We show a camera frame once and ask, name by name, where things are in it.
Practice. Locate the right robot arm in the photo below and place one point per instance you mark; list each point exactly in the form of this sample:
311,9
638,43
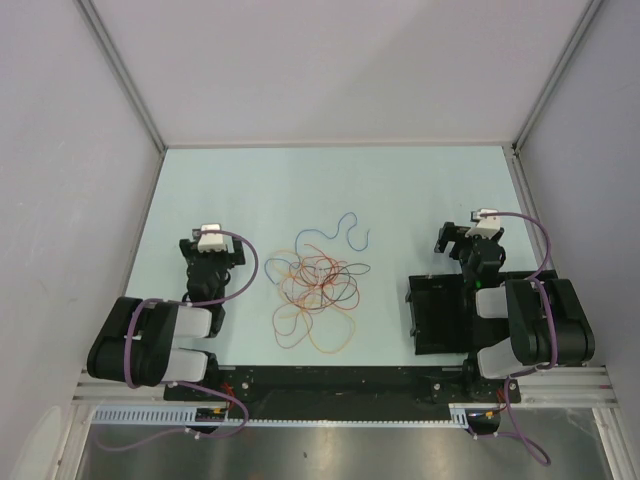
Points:
572,340

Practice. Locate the aluminium frame rail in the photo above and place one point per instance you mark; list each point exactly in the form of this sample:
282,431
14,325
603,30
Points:
558,388

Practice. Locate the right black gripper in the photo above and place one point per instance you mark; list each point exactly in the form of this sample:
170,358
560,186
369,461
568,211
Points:
446,233

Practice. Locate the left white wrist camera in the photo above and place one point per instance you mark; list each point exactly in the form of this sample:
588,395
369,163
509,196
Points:
208,239

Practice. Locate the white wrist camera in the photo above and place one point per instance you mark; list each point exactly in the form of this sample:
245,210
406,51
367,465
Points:
486,224
208,239

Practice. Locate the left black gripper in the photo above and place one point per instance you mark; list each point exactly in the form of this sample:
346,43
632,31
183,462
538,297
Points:
190,250

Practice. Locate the slotted cable duct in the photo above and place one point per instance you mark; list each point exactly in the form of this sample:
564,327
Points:
176,416

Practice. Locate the black compartment tray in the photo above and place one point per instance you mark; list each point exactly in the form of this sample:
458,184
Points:
449,316

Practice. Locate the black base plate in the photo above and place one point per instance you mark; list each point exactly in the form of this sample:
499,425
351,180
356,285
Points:
354,394

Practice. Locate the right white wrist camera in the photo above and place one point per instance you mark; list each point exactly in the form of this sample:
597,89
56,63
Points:
486,224

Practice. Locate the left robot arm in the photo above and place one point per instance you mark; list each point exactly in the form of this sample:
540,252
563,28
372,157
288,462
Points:
136,344

